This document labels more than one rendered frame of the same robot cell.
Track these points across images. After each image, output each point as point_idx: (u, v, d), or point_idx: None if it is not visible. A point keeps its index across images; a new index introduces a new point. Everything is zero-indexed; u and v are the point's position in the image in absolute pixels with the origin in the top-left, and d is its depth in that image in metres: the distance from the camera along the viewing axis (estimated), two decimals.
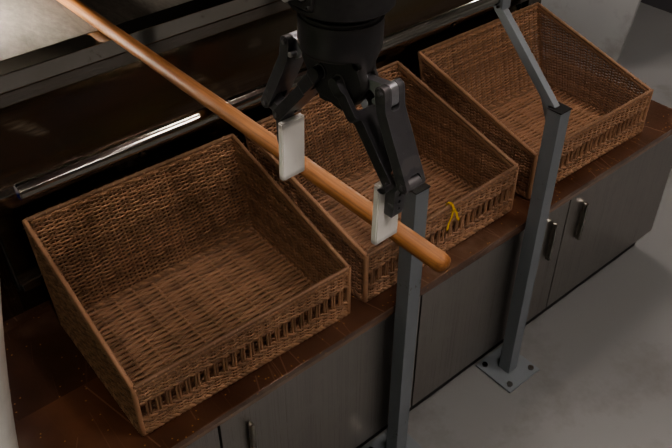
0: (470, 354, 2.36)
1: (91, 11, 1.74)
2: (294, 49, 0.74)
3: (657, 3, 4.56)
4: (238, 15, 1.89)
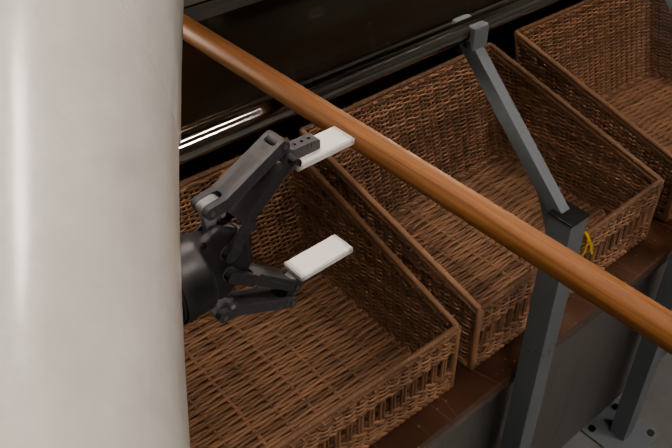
0: (581, 420, 1.83)
1: None
2: (209, 207, 0.70)
3: None
4: None
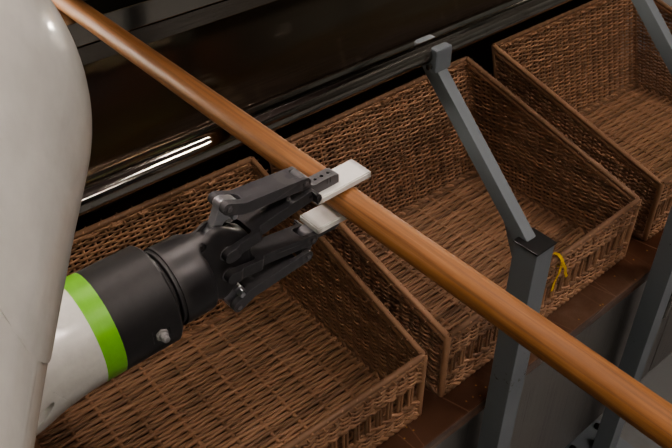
0: (560, 442, 1.79)
1: None
2: (222, 207, 0.71)
3: None
4: None
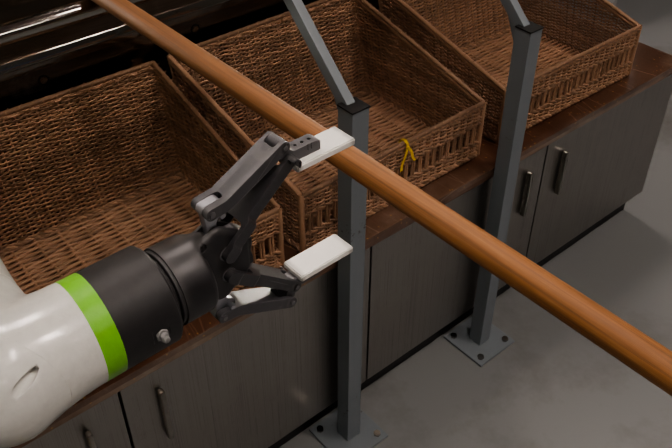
0: (434, 322, 2.09)
1: None
2: (209, 208, 0.70)
3: None
4: None
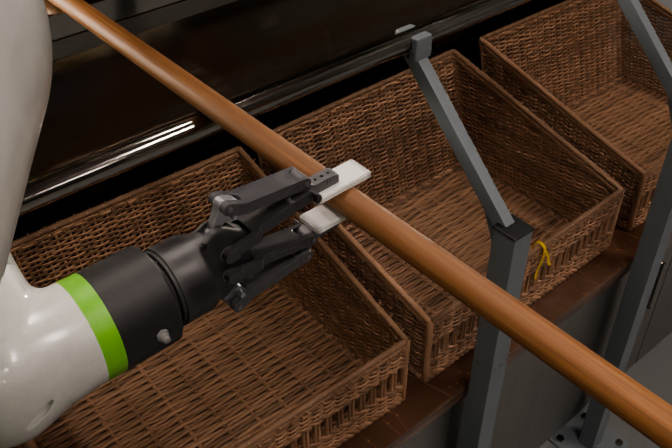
0: (546, 431, 1.81)
1: (202, 87, 0.94)
2: (222, 207, 0.71)
3: None
4: None
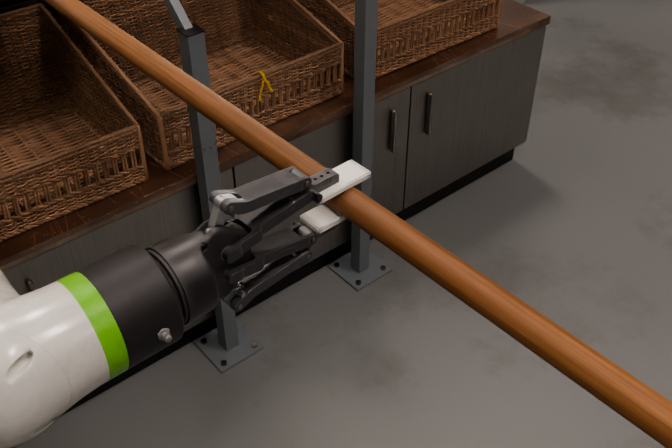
0: (312, 248, 2.31)
1: (202, 88, 0.94)
2: (223, 206, 0.70)
3: None
4: None
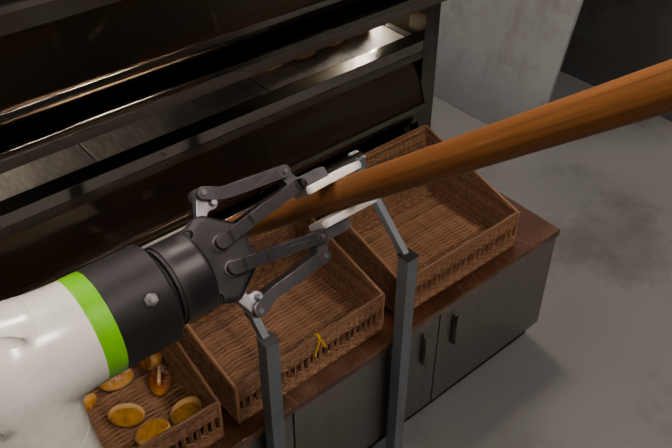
0: None
1: (237, 215, 1.01)
2: (204, 203, 0.73)
3: (583, 76, 4.86)
4: (128, 176, 2.19)
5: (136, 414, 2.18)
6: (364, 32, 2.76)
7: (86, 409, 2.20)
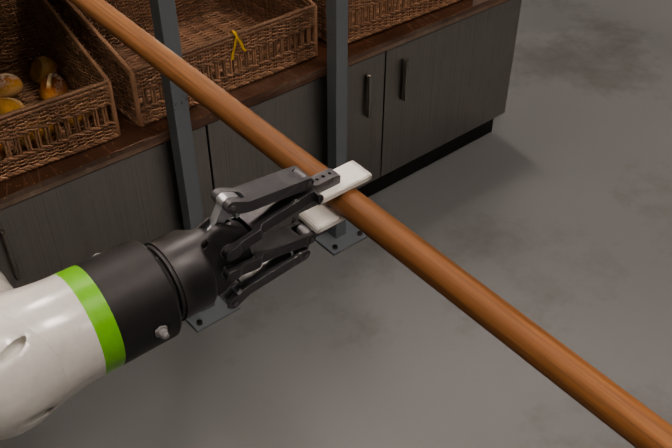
0: None
1: (202, 79, 0.93)
2: (224, 204, 0.70)
3: None
4: None
5: (12, 106, 1.86)
6: None
7: None
